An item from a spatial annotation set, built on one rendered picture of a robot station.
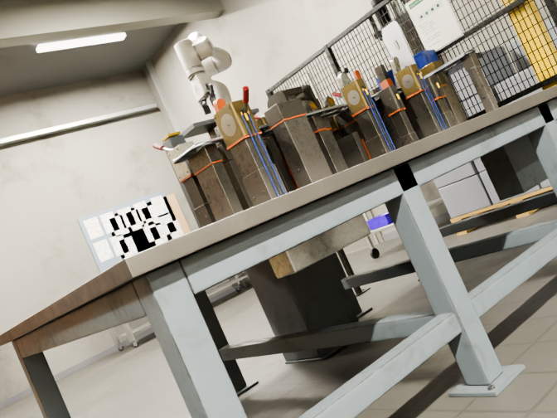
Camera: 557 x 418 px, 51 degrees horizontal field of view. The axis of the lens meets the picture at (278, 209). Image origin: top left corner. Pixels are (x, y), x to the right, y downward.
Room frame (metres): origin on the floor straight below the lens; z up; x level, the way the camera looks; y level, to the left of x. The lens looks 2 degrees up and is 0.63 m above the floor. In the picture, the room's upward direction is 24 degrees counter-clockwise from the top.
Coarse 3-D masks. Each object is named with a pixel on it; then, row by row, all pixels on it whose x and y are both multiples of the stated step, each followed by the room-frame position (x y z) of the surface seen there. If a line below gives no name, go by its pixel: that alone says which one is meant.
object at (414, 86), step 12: (408, 72) 2.48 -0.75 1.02; (420, 72) 2.49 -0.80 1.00; (408, 84) 2.49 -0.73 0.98; (420, 84) 2.47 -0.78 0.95; (408, 96) 2.52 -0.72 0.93; (420, 96) 2.48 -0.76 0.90; (420, 108) 2.50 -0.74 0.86; (432, 108) 2.49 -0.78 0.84; (420, 120) 2.51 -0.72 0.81; (432, 120) 2.47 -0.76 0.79; (432, 132) 2.49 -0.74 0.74
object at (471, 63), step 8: (464, 56) 2.51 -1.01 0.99; (472, 56) 2.50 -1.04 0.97; (464, 64) 2.52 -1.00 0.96; (472, 64) 2.49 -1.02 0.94; (472, 72) 2.51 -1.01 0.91; (480, 72) 2.50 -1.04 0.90; (472, 80) 2.52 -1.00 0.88; (480, 80) 2.49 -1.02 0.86; (480, 88) 2.51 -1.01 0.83; (488, 88) 2.51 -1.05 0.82; (480, 96) 2.52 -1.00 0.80; (488, 96) 2.49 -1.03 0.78; (488, 104) 2.50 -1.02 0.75; (496, 104) 2.51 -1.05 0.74
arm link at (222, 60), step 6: (198, 36) 2.73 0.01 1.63; (216, 48) 2.88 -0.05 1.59; (216, 54) 2.86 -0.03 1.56; (222, 54) 2.88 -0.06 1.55; (228, 54) 2.91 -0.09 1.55; (216, 60) 2.89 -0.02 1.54; (222, 60) 2.89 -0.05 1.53; (228, 60) 2.91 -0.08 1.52; (216, 66) 2.91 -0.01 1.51; (222, 66) 2.91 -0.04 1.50; (228, 66) 2.93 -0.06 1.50
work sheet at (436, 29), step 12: (420, 0) 3.00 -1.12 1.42; (432, 0) 2.96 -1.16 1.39; (444, 0) 2.91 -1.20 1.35; (420, 12) 3.02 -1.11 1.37; (432, 12) 2.98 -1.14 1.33; (444, 12) 2.93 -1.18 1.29; (420, 24) 3.05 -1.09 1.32; (432, 24) 3.00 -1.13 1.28; (444, 24) 2.95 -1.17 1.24; (456, 24) 2.91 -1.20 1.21; (420, 36) 3.07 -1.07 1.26; (432, 36) 3.02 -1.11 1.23; (444, 36) 2.98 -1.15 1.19; (456, 36) 2.93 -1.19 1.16; (432, 48) 3.04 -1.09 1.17
